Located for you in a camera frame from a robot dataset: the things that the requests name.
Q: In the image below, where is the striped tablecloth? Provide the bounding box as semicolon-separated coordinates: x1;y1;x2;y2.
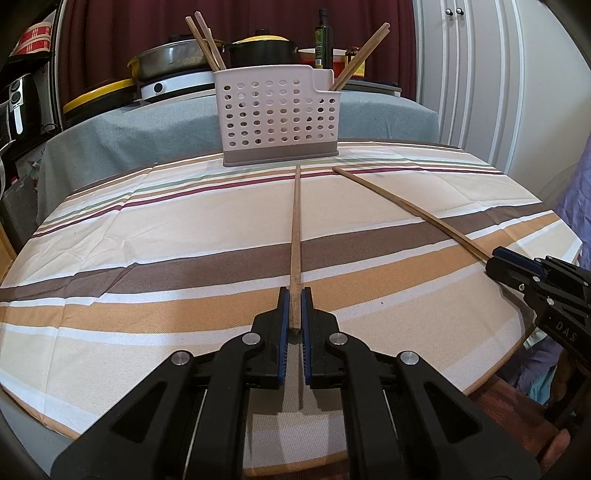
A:
1;141;582;439

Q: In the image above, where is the white double-door cabinet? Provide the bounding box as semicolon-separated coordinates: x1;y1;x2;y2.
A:
414;0;590;205

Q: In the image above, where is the grey cutting board tray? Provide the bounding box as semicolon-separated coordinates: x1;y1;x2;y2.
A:
344;79;402;97

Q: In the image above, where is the grey-blue tablecloth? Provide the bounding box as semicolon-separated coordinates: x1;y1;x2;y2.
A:
37;91;440;221

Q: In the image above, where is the sauce jar yellow label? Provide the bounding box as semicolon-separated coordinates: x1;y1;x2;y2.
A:
345;46;366;79

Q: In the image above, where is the pink perforated utensil caddy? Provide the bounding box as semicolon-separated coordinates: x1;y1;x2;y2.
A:
214;64;341;167

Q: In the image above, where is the yellow black electric griddle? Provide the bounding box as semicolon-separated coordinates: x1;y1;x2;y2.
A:
63;79;137;127

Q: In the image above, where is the white induction cooker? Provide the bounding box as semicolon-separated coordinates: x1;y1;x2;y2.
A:
140;71;214;102

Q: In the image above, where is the dark olive oil bottle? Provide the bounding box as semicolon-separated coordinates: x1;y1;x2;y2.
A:
315;8;334;69

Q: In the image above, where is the black wok with lid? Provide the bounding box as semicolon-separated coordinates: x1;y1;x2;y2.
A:
127;35;211;83

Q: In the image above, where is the black storage shelf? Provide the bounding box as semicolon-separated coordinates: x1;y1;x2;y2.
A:
1;1;60;190

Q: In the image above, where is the black pot yellow lid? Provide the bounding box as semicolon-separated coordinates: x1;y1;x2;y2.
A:
224;29;301;68

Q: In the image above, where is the dark red curtain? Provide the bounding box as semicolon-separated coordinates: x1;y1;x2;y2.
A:
57;0;417;104

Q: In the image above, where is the red white round box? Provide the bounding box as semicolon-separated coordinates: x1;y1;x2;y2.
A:
10;21;52;56

